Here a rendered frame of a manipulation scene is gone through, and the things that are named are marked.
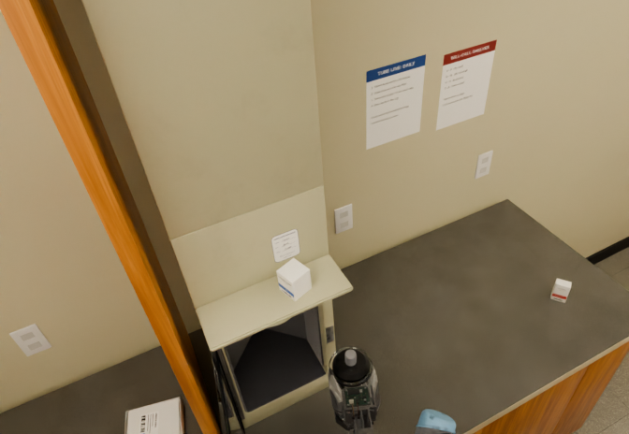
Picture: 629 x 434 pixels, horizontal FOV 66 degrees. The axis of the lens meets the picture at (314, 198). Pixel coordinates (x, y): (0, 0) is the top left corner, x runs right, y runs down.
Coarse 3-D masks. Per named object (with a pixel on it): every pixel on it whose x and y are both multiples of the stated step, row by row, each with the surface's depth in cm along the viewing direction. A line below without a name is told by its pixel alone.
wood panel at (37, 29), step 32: (0, 0) 50; (32, 0) 55; (32, 32) 53; (64, 32) 91; (32, 64) 55; (64, 64) 66; (64, 96) 58; (64, 128) 60; (96, 128) 84; (96, 160) 65; (96, 192) 67; (128, 192) 114; (128, 224) 76; (128, 256) 76; (160, 288) 99; (160, 320) 87; (192, 352) 143; (192, 384) 101
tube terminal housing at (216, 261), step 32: (320, 192) 99; (224, 224) 93; (256, 224) 96; (288, 224) 100; (320, 224) 105; (192, 256) 93; (224, 256) 97; (256, 256) 101; (320, 256) 111; (192, 288) 98; (224, 288) 102; (320, 320) 130; (224, 352) 114; (320, 384) 144; (256, 416) 138
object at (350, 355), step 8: (344, 352) 121; (352, 352) 117; (360, 352) 121; (336, 360) 119; (344, 360) 119; (352, 360) 116; (360, 360) 119; (368, 360) 120; (336, 368) 118; (344, 368) 117; (352, 368) 117; (360, 368) 117; (368, 368) 118; (344, 376) 116; (352, 376) 116; (360, 376) 116
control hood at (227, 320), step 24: (312, 264) 109; (264, 288) 104; (312, 288) 104; (336, 288) 103; (216, 312) 100; (240, 312) 100; (264, 312) 100; (288, 312) 99; (216, 336) 96; (240, 336) 96
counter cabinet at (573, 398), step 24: (600, 360) 165; (576, 384) 169; (600, 384) 184; (528, 408) 158; (552, 408) 172; (576, 408) 188; (480, 432) 150; (504, 432) 162; (528, 432) 176; (552, 432) 194
